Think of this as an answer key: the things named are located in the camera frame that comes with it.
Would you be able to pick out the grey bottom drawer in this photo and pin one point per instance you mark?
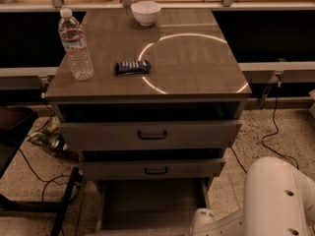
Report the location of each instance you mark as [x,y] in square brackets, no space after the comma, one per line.
[156,207]

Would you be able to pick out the grey drawer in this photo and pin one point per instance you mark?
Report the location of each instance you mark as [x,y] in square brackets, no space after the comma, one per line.
[154,169]
[149,135]
[156,207]

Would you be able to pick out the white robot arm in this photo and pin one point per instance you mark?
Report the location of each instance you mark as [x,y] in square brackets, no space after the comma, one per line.
[278,200]

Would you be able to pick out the grey drawer cabinet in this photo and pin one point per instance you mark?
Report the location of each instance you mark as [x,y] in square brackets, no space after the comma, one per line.
[193,77]

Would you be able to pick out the grey top drawer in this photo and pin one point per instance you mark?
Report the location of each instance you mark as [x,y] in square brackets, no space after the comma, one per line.
[149,135]

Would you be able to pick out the grey middle drawer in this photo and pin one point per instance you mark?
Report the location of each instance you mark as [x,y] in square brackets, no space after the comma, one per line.
[154,169]

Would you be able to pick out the dark blue snack bar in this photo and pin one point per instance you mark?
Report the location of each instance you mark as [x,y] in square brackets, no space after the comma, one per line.
[132,67]

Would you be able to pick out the white ceramic bowl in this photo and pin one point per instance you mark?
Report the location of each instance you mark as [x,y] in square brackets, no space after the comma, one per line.
[146,12]

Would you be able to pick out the green snack bag on floor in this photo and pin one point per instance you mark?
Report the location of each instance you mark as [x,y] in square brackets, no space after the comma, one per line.
[50,140]

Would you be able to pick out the clear plastic water bottle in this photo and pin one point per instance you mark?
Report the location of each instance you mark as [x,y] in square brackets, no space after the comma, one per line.
[75,45]

